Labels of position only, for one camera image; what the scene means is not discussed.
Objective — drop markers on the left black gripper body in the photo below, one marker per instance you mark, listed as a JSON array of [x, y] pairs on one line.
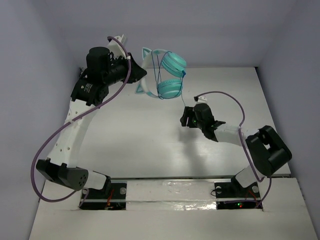
[[129, 70]]

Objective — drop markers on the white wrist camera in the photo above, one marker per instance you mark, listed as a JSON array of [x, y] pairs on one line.
[[200, 99], [116, 43]]

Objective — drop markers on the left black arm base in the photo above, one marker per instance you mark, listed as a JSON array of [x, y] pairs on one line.
[[113, 199]]

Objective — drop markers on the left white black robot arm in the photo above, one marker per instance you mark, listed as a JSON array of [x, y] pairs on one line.
[[57, 159]]

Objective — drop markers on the aluminium rail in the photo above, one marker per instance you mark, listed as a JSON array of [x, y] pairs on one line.
[[175, 178]]

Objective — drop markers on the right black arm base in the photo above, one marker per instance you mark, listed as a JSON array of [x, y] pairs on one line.
[[229, 196]]

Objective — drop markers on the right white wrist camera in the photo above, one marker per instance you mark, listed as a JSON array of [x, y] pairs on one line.
[[200, 99]]

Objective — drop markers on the teal cat-ear headphones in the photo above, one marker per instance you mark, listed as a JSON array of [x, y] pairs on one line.
[[168, 69]]

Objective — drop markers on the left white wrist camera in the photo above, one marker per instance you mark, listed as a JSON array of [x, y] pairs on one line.
[[116, 43]]

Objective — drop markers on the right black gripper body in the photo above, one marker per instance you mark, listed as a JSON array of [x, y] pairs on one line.
[[193, 121]]

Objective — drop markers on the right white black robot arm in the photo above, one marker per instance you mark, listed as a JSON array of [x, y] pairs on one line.
[[264, 148]]

